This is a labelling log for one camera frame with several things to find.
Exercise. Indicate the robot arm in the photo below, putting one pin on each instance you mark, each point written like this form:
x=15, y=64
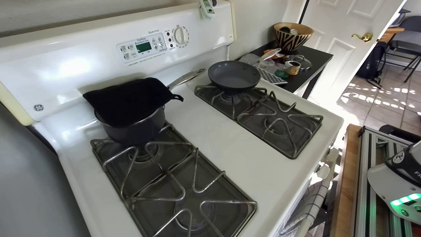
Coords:
x=398, y=184

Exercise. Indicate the stove burner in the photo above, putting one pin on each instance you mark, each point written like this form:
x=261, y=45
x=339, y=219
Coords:
x=229, y=97
x=279, y=128
x=194, y=215
x=143, y=153

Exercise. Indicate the white gas stove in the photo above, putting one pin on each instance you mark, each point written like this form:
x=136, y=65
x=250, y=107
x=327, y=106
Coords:
x=230, y=154

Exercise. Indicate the dark stove grate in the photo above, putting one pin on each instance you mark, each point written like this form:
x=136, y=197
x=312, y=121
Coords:
x=263, y=115
x=171, y=184

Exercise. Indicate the white stove knob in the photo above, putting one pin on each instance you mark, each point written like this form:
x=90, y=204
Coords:
x=181, y=35

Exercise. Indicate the dark grey frying pan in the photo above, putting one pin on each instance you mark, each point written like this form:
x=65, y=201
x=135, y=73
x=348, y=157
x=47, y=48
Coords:
x=234, y=77

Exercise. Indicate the grey mesh mat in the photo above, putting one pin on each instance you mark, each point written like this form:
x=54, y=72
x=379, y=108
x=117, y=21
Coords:
x=272, y=77

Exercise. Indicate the clear plastic container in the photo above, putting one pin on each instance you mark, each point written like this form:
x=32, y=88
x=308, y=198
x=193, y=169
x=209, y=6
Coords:
x=268, y=59

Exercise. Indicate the black cloth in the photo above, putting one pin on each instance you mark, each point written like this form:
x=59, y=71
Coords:
x=128, y=100

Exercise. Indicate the green round lid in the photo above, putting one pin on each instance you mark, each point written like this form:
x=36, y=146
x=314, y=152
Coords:
x=282, y=73

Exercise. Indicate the orange packet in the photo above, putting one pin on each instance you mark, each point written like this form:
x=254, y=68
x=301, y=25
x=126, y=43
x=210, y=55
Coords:
x=275, y=54

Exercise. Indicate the small yellow jar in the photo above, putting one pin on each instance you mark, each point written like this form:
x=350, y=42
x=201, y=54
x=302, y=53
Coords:
x=292, y=67

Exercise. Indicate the glass pot lid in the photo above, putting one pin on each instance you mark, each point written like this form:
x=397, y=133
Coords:
x=301, y=61

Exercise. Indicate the zebra striped wooden bowl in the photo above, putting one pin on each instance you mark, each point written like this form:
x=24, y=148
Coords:
x=292, y=40

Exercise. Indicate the black side table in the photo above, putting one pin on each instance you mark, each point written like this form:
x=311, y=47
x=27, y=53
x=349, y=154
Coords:
x=315, y=61

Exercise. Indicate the checkered dish towel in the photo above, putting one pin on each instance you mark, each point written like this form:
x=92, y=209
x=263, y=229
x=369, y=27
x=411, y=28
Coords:
x=310, y=204

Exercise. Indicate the white panel door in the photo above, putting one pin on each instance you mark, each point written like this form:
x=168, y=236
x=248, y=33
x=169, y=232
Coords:
x=332, y=52

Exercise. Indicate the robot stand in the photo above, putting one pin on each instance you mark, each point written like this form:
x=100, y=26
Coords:
x=358, y=184

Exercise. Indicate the black backpack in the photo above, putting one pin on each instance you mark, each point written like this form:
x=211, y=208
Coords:
x=371, y=62

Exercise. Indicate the wooden desk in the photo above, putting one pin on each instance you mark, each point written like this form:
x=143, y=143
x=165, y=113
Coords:
x=390, y=32

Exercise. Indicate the black folding chair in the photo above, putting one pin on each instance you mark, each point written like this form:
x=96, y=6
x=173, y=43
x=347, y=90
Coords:
x=406, y=36

